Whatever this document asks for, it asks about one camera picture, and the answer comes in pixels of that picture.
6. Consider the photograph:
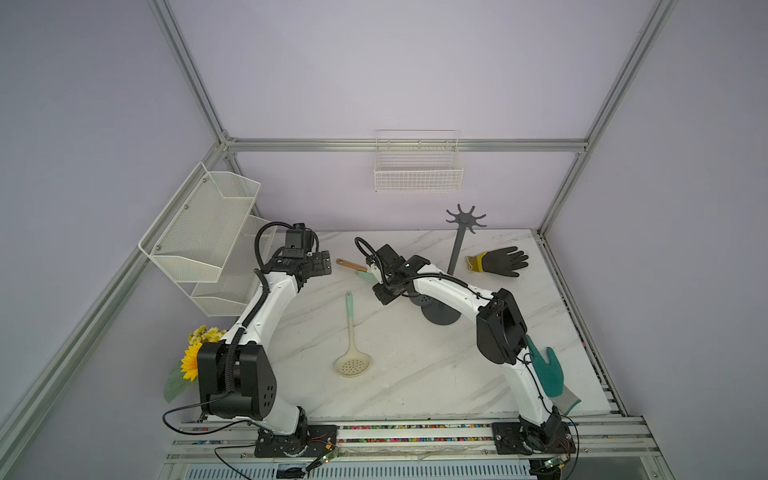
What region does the dark grey utensil rack stand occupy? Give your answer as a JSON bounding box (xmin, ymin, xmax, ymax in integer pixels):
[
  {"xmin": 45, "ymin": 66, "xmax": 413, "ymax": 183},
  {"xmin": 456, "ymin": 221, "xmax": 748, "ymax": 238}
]
[{"xmin": 408, "ymin": 204, "xmax": 485, "ymax": 326}]

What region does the cream skimmer mint handle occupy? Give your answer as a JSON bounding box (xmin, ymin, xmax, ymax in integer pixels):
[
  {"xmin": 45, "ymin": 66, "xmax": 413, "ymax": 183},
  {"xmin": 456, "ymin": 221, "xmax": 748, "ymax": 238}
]
[{"xmin": 334, "ymin": 291, "xmax": 372, "ymax": 378}]

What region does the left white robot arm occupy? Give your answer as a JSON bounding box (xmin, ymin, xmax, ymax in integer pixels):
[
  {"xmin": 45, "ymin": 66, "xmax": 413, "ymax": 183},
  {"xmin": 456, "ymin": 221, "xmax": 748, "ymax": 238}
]
[{"xmin": 196, "ymin": 222, "xmax": 332, "ymax": 436}]

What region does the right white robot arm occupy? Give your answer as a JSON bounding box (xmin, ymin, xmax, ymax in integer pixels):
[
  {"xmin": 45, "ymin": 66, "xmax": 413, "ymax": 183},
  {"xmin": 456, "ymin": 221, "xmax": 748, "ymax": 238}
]
[{"xmin": 354, "ymin": 237, "xmax": 570, "ymax": 453}]

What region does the white mesh two-tier shelf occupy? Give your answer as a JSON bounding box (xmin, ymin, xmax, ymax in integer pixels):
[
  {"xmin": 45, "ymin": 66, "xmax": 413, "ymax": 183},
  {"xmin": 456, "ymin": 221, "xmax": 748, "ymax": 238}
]
[{"xmin": 138, "ymin": 163, "xmax": 268, "ymax": 317}]

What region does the black yellow work glove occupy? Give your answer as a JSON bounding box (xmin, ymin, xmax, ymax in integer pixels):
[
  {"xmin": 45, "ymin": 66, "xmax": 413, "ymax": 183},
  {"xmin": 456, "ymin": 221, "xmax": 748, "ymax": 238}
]
[{"xmin": 466, "ymin": 246, "xmax": 529, "ymax": 278}]

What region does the yellow artificial sunflower bouquet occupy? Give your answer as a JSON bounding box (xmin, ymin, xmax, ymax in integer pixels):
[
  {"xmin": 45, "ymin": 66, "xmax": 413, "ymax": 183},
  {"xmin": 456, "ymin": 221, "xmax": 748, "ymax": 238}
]
[{"xmin": 163, "ymin": 325, "xmax": 227, "ymax": 403}]

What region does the green work glove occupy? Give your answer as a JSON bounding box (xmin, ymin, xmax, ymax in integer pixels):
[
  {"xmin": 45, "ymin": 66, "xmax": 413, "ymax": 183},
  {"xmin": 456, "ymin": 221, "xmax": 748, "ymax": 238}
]
[{"xmin": 527, "ymin": 336, "xmax": 581, "ymax": 415}]

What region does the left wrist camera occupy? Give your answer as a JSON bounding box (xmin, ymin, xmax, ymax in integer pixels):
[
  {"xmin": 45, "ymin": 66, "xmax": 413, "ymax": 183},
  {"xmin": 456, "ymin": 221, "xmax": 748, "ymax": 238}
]
[{"xmin": 283, "ymin": 223, "xmax": 319, "ymax": 258}]

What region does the white skimmer wooden handle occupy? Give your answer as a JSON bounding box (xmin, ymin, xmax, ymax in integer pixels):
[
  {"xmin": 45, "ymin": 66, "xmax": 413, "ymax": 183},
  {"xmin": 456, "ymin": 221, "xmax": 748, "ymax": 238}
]
[{"xmin": 336, "ymin": 258, "xmax": 378, "ymax": 283}]

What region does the white wire wall basket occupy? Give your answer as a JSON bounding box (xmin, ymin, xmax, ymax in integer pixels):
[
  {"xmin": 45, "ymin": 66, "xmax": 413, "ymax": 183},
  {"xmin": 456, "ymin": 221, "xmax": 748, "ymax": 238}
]
[{"xmin": 374, "ymin": 129, "xmax": 464, "ymax": 193}]

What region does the aluminium frame rail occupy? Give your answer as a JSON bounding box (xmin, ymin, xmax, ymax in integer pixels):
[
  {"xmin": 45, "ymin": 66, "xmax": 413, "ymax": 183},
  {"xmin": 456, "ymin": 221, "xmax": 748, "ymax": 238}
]
[{"xmin": 228, "ymin": 138, "xmax": 588, "ymax": 153}]

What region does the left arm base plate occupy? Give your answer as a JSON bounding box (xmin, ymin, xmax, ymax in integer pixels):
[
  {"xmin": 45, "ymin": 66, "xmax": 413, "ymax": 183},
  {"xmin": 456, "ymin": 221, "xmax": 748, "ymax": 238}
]
[{"xmin": 254, "ymin": 424, "xmax": 338, "ymax": 458}]

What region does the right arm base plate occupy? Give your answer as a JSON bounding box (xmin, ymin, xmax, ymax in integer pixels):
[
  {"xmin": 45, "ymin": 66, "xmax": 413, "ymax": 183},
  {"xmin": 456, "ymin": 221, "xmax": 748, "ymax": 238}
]
[{"xmin": 491, "ymin": 422, "xmax": 576, "ymax": 455}]

